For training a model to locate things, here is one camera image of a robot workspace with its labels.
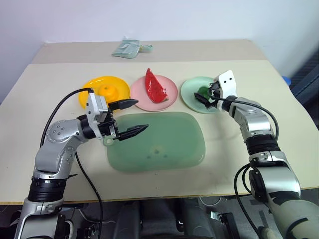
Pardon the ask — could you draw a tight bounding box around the orange mandarin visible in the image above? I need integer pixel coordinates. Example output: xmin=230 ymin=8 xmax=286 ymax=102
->
xmin=97 ymin=84 xmax=120 ymax=103

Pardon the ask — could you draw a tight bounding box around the light green plate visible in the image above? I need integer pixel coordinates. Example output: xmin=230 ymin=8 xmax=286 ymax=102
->
xmin=180 ymin=76 xmax=225 ymax=115

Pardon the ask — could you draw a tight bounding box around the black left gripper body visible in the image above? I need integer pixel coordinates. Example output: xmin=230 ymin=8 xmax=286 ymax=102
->
xmin=97 ymin=111 xmax=120 ymax=143

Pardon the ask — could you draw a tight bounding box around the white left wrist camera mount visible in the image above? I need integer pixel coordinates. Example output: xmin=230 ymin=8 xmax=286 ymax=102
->
xmin=85 ymin=92 xmax=110 ymax=125

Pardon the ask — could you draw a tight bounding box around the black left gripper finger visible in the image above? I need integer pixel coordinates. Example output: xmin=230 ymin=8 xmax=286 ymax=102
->
xmin=108 ymin=99 xmax=139 ymax=112
xmin=117 ymin=123 xmax=150 ymax=142

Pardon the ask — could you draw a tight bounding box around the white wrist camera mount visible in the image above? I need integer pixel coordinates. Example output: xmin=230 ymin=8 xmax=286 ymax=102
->
xmin=213 ymin=70 xmax=238 ymax=111
xmin=85 ymin=92 xmax=110 ymax=125

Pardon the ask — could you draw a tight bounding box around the dark chair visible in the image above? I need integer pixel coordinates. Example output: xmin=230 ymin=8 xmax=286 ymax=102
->
xmin=288 ymin=42 xmax=319 ymax=101

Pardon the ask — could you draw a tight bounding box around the black metal bracket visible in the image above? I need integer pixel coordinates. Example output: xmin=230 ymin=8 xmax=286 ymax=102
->
xmin=210 ymin=211 xmax=240 ymax=239

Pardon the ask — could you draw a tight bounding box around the red watermelon slice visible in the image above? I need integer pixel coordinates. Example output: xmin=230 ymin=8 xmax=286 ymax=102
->
xmin=145 ymin=67 xmax=170 ymax=104

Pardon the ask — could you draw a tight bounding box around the translucent green tray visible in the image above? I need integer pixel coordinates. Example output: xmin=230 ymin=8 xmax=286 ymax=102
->
xmin=102 ymin=112 xmax=206 ymax=173

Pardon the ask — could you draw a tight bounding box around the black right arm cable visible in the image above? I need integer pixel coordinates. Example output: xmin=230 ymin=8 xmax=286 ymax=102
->
xmin=213 ymin=97 xmax=279 ymax=239

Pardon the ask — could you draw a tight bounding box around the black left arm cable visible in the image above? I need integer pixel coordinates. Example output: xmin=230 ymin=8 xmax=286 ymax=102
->
xmin=40 ymin=88 xmax=104 ymax=239

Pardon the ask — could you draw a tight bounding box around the dark green vegetable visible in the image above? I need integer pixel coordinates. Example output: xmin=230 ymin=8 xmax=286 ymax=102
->
xmin=197 ymin=85 xmax=212 ymax=99

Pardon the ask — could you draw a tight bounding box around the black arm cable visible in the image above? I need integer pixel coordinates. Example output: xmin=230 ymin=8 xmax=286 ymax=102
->
xmin=40 ymin=88 xmax=104 ymax=239
xmin=213 ymin=97 xmax=279 ymax=239

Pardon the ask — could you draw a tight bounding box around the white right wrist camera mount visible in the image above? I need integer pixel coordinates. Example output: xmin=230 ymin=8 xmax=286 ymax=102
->
xmin=213 ymin=70 xmax=238 ymax=111

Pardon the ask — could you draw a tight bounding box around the pink plate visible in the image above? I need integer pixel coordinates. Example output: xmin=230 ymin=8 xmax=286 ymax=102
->
xmin=130 ymin=74 xmax=179 ymax=112

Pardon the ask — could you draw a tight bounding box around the mint green pouch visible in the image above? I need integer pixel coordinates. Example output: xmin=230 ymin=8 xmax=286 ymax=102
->
xmin=111 ymin=37 xmax=154 ymax=59

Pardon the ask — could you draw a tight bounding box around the yellow plate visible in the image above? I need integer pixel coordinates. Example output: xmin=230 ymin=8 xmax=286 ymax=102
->
xmin=78 ymin=75 xmax=131 ymax=111

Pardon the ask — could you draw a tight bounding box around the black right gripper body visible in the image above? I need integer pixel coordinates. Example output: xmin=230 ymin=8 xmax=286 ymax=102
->
xmin=207 ymin=84 xmax=224 ymax=110

